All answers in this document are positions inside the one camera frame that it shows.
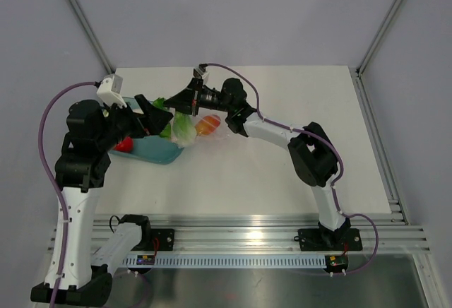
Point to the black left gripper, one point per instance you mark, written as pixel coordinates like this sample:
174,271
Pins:
155,119

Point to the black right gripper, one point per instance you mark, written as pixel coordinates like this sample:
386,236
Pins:
183,101

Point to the green lettuce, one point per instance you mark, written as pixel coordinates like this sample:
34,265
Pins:
180,129

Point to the red orange mango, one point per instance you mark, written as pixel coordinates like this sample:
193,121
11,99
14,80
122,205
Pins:
207,125

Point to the clear pink zip top bag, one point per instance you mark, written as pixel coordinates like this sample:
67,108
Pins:
221,133

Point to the red tomato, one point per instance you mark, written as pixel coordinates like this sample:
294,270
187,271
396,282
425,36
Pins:
125,146

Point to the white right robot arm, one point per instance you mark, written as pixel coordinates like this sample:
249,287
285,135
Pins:
315,160

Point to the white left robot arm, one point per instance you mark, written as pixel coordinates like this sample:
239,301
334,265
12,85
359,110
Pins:
76,276

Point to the teal plastic container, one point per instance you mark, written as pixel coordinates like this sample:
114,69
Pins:
153,149

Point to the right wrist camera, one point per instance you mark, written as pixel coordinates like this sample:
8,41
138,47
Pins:
200,72

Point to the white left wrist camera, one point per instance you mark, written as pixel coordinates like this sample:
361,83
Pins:
109,91

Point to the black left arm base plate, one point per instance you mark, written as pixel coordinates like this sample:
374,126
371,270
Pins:
160,238

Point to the aluminium frame rail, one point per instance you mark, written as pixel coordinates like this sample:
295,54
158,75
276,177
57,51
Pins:
274,234

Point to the white slotted cable duct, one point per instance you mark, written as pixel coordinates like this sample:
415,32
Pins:
224,261

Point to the left aluminium corner post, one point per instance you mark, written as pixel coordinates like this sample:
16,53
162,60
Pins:
91,37

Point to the aluminium corner post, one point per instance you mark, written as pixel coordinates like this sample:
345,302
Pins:
91,37
385,25

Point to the right aluminium corner post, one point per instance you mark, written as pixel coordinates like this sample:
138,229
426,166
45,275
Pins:
385,25

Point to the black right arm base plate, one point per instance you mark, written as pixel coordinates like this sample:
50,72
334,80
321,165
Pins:
313,239

